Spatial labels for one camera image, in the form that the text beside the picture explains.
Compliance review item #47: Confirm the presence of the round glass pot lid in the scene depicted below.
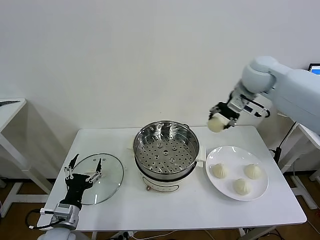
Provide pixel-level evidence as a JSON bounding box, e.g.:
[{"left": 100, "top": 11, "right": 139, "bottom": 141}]
[{"left": 69, "top": 153, "right": 125, "bottom": 206}]

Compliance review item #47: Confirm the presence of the white power strip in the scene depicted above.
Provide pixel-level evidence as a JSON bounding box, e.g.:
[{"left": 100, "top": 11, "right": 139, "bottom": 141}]
[{"left": 109, "top": 231, "right": 136, "bottom": 240}]

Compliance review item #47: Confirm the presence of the stainless steel steamer basket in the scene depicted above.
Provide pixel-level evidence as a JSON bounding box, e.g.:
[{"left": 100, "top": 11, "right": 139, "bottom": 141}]
[{"left": 133, "top": 120, "right": 201, "bottom": 176}]

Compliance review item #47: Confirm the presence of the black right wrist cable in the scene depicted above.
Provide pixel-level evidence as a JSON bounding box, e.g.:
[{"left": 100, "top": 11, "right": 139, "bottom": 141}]
[{"left": 243, "top": 98, "right": 272, "bottom": 118}]

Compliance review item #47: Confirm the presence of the black power cable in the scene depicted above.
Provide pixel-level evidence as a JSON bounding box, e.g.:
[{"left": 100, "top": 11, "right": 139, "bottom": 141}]
[{"left": 268, "top": 121, "right": 298, "bottom": 171}]

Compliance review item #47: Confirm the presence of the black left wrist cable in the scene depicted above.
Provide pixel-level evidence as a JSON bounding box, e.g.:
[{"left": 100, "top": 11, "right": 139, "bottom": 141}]
[{"left": 26, "top": 208, "right": 66, "bottom": 230}]

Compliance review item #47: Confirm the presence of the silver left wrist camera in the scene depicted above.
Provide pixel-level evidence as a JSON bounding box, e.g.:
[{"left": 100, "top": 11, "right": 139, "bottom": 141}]
[{"left": 53, "top": 202, "right": 74, "bottom": 221}]

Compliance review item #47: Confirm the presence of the white steamed baozi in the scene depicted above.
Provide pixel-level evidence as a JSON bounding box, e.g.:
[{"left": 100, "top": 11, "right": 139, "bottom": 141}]
[
  {"left": 211, "top": 163, "right": 230, "bottom": 180},
  {"left": 232, "top": 178, "right": 253, "bottom": 196},
  {"left": 206, "top": 113, "right": 230, "bottom": 133},
  {"left": 244, "top": 163, "right": 265, "bottom": 180}
]

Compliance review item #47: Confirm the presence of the dark grey flat device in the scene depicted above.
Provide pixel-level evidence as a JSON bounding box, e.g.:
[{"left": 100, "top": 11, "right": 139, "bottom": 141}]
[{"left": 0, "top": 99, "right": 21, "bottom": 107}]

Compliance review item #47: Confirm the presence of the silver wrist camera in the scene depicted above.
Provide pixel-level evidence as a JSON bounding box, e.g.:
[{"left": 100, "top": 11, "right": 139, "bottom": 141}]
[
  {"left": 53, "top": 202, "right": 74, "bottom": 221},
  {"left": 229, "top": 92, "right": 248, "bottom": 111}
]

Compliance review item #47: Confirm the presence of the white round plate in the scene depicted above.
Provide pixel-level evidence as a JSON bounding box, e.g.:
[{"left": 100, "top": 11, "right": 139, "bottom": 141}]
[{"left": 205, "top": 145, "right": 270, "bottom": 202}]

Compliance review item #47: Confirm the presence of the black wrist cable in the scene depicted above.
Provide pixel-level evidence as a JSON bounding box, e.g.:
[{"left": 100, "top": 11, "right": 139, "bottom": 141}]
[
  {"left": 243, "top": 98, "right": 272, "bottom": 118},
  {"left": 26, "top": 208, "right": 66, "bottom": 230}
]

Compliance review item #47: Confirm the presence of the white side table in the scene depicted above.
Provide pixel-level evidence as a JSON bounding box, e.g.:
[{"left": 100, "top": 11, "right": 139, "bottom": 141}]
[
  {"left": 0, "top": 97, "right": 53, "bottom": 218},
  {"left": 276, "top": 112, "right": 320, "bottom": 211}
]

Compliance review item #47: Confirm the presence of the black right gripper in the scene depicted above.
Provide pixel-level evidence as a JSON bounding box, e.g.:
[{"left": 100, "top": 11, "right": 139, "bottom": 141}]
[{"left": 208, "top": 101, "right": 241, "bottom": 131}]

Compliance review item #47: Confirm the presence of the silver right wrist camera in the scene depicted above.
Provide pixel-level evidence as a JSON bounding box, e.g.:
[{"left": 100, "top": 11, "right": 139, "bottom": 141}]
[{"left": 229, "top": 92, "right": 248, "bottom": 111}]

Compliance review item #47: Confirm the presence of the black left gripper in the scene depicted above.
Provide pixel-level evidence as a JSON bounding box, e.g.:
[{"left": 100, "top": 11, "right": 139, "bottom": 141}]
[{"left": 59, "top": 153, "right": 104, "bottom": 210}]

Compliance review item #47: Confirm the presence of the white electric cooker pot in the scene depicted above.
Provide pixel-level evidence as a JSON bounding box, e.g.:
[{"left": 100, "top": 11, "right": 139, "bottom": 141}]
[{"left": 126, "top": 143, "right": 208, "bottom": 193}]

